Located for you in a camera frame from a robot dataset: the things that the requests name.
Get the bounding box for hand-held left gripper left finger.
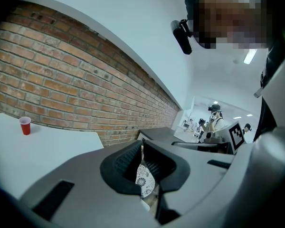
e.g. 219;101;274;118
19;140;162;228

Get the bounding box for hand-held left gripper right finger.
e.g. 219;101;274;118
143;140;236;226

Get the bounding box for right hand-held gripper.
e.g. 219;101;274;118
171;120;247;155

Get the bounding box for red plastic cup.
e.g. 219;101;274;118
19;116;32;136

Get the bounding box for dark grey table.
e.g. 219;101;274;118
139;126;183;143

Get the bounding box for white rectangular table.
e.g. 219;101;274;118
0;112;105;199

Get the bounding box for person's black clothing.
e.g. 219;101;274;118
253;32;285;142

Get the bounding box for long ceiling light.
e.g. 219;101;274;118
243;48;258;65

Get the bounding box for person's head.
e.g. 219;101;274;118
184;0;276;51

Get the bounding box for black head-mounted camera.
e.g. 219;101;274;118
170;19;193;55

